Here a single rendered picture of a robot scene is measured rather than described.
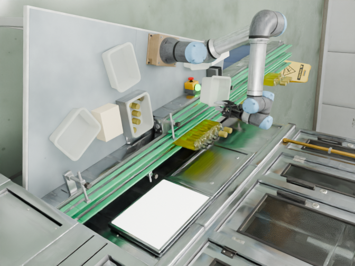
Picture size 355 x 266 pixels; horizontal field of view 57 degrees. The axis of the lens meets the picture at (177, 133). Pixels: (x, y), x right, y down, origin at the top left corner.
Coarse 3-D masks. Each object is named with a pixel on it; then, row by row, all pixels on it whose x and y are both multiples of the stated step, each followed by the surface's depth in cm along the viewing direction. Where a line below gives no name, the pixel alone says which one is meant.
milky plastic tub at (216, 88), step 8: (208, 80) 183; (216, 80) 197; (224, 80) 199; (208, 88) 183; (216, 88) 199; (224, 88) 199; (200, 96) 187; (208, 96) 182; (216, 96) 201; (224, 96) 200; (208, 104) 184; (216, 104) 190
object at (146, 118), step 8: (144, 96) 186; (128, 104) 174; (144, 104) 189; (128, 112) 175; (144, 112) 192; (144, 120) 195; (152, 120) 191; (136, 128) 191; (144, 128) 190; (136, 136) 184
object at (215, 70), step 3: (213, 66) 242; (216, 66) 241; (219, 66) 240; (207, 69) 239; (210, 69) 238; (213, 69) 237; (216, 69) 236; (219, 69) 238; (207, 72) 240; (210, 72) 239; (213, 72) 237; (216, 72) 236; (219, 72) 239; (207, 75) 242; (210, 75) 240; (216, 75) 237; (219, 75) 240
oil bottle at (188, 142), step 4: (184, 136) 197; (188, 136) 196; (176, 140) 198; (180, 140) 196; (184, 140) 194; (188, 140) 192; (192, 140) 192; (196, 140) 191; (200, 140) 192; (176, 144) 199; (180, 144) 197; (184, 144) 195; (188, 144) 193; (192, 144) 191; (196, 144) 189; (192, 148) 192; (196, 148) 191
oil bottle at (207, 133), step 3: (192, 129) 203; (195, 129) 203; (198, 129) 202; (201, 129) 202; (204, 129) 201; (207, 129) 201; (198, 132) 200; (201, 132) 199; (204, 132) 198; (207, 132) 198; (210, 132) 198; (207, 135) 197; (210, 135) 197; (207, 138) 198
